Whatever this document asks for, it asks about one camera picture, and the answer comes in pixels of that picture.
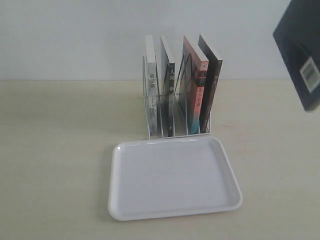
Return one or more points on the blue moon cover book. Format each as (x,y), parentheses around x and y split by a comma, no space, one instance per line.
(297,36)

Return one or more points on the clear acrylic book rack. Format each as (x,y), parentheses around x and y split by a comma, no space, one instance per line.
(181,129)

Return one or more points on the white grey spine book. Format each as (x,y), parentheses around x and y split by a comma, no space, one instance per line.
(151,84)

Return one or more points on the black grey spine book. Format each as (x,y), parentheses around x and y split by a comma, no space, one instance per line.
(168,77)

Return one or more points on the red teal spine book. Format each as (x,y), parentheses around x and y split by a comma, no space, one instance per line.
(192,79)

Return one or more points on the dark brown spine book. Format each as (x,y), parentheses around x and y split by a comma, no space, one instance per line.
(215,62)

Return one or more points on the white plastic tray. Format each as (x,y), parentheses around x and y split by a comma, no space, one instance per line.
(171,177)

